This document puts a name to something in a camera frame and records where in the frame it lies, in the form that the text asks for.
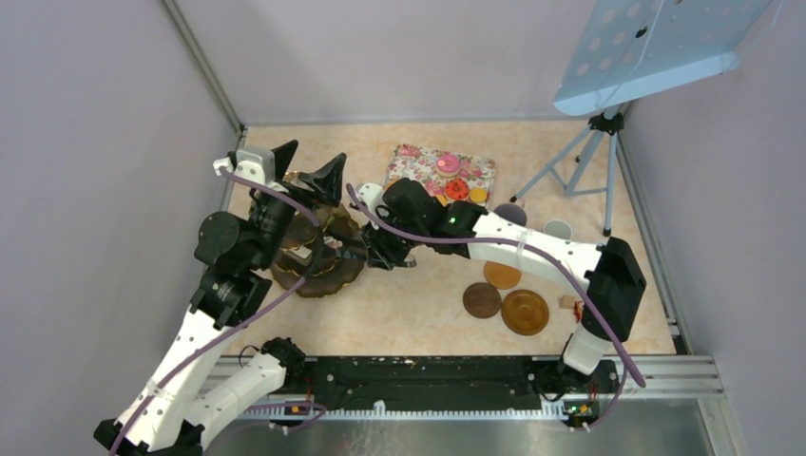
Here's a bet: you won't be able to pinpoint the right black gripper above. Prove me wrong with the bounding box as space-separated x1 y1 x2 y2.
359 207 427 272

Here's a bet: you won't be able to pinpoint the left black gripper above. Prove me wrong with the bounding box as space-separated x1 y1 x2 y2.
249 139 346 270

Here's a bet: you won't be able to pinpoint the red fruit tart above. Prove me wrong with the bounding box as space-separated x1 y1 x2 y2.
444 178 470 201

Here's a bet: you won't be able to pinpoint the black handled steel tongs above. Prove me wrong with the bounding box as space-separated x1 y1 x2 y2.
323 236 367 262

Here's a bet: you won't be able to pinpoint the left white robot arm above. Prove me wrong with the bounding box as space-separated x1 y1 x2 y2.
94 141 347 455

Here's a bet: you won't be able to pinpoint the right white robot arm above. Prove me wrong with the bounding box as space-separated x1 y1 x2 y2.
347 179 646 391

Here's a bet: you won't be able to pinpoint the floral serving tray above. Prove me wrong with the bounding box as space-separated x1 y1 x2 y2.
383 143 497 207

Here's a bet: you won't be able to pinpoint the pink frosted donut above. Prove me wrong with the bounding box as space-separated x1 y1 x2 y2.
435 153 461 178

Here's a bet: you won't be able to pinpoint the round biscuit right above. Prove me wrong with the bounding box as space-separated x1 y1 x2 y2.
467 187 489 205

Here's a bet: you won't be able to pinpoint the light wooden coaster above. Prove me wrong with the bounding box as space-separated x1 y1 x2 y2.
483 261 522 290

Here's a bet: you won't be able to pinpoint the dark wooden coaster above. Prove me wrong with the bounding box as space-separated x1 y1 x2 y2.
462 282 502 319

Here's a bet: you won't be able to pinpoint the pink small cup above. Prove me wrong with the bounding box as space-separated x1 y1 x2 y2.
543 219 573 240

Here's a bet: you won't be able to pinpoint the brown wooden lid coaster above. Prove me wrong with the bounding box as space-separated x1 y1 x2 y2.
501 290 549 336

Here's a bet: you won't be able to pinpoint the red owl snack packet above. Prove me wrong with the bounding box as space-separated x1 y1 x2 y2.
559 295 585 323

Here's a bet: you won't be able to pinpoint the grey tripod stand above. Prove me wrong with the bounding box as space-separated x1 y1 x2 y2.
509 105 625 238

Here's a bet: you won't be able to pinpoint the blue perforated stand tray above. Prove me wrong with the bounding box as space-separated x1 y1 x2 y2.
553 0 783 116

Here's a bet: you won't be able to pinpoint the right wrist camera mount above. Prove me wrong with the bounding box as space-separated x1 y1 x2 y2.
355 182 384 213

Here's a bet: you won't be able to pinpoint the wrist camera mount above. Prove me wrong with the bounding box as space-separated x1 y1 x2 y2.
355 182 384 213
213 146 277 185

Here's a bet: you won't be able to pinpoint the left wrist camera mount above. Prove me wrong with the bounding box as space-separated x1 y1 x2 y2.
213 146 277 185

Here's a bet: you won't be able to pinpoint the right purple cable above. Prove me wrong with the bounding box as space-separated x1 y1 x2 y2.
344 182 648 432

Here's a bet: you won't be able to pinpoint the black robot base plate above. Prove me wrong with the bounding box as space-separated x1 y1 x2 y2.
270 355 620 412

